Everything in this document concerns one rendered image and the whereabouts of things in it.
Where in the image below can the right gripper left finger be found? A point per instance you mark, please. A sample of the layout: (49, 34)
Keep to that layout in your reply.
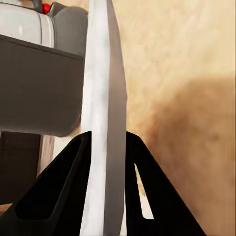
(53, 204)

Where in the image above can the countertop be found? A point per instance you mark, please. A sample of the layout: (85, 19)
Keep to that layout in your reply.
(179, 60)

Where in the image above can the saucer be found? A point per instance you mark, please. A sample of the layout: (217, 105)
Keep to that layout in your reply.
(104, 112)

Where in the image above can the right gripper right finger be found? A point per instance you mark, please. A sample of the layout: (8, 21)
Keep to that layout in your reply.
(171, 216)

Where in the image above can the coffee maker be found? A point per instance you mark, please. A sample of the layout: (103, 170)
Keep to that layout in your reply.
(42, 67)

